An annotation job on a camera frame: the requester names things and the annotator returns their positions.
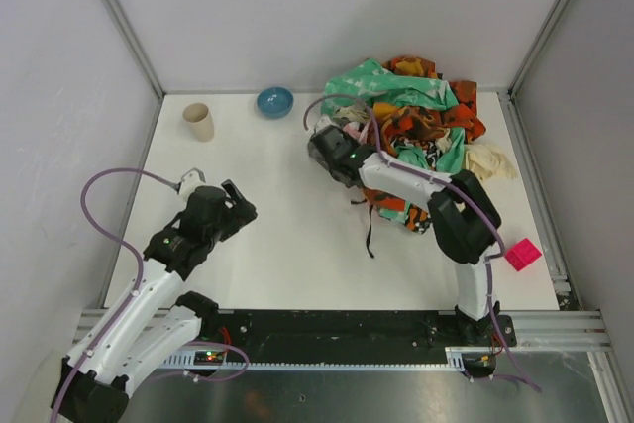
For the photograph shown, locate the green patterned cloth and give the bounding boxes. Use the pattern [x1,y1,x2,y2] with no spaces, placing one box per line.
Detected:
[320,58,472,231]

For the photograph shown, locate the orange camouflage cloth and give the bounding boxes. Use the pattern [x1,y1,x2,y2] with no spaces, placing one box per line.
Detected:
[367,55,486,173]

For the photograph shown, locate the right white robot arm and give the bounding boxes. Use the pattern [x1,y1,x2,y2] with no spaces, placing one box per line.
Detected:
[307,126,505,344]

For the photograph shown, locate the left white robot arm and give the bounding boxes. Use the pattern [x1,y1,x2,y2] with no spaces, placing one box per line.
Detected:
[50,170,257,422]

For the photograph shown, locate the blue ceramic bowl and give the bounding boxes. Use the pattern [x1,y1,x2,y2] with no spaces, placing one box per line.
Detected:
[256,86,294,119]

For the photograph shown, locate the beige paper cup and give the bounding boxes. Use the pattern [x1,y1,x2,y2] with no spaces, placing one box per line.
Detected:
[182,102,214,142]

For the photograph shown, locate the pink cube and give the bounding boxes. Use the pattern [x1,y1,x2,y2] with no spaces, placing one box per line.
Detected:
[504,238,542,271]

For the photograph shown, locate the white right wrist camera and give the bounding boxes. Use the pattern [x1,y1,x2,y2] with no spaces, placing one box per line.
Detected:
[313,115,337,133]

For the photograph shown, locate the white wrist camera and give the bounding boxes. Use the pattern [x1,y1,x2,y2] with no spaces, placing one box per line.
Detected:
[313,115,337,133]
[177,167,206,200]

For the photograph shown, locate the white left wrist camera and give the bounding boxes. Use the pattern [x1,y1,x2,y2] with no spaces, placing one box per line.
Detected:
[177,167,206,200]

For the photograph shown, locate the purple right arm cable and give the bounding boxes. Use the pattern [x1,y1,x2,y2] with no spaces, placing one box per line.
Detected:
[301,93,544,392]

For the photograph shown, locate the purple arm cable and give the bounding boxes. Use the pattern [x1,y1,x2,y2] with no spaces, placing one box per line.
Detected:
[49,168,182,414]
[301,93,544,392]

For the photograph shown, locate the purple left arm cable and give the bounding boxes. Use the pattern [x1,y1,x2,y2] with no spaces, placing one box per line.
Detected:
[49,168,182,414]

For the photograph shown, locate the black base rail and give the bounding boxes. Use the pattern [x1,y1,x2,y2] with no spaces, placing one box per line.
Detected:
[164,310,517,370]

